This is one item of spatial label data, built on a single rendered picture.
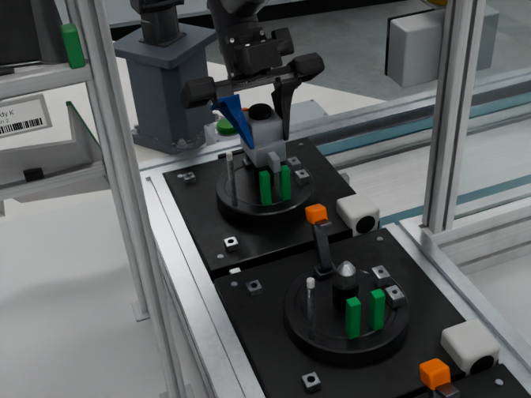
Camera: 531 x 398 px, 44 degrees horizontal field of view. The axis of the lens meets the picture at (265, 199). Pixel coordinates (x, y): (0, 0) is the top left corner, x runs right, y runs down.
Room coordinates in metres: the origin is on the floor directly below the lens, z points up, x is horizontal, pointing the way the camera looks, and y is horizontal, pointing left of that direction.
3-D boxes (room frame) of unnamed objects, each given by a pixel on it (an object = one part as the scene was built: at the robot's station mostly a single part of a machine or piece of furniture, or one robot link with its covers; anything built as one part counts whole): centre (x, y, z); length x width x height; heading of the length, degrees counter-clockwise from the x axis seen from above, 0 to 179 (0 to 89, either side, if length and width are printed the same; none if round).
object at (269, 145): (0.75, 0.00, 1.08); 0.08 x 0.04 x 0.07; 19
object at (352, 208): (0.69, -0.12, 0.97); 0.05 x 0.05 x 0.04; 19
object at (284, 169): (0.72, -0.03, 1.01); 0.01 x 0.01 x 0.05; 19
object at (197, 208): (0.75, 0.00, 0.96); 0.24 x 0.24 x 0.02; 19
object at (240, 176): (0.75, 0.00, 0.98); 0.14 x 0.14 x 0.02
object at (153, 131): (1.13, 0.17, 0.96); 0.15 x 0.15 x 0.20; 56
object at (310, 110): (0.99, -0.01, 0.93); 0.21 x 0.07 x 0.06; 109
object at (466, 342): (0.51, -0.08, 1.01); 0.24 x 0.24 x 0.13; 19
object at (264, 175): (0.71, 0.00, 1.01); 0.01 x 0.01 x 0.05; 19
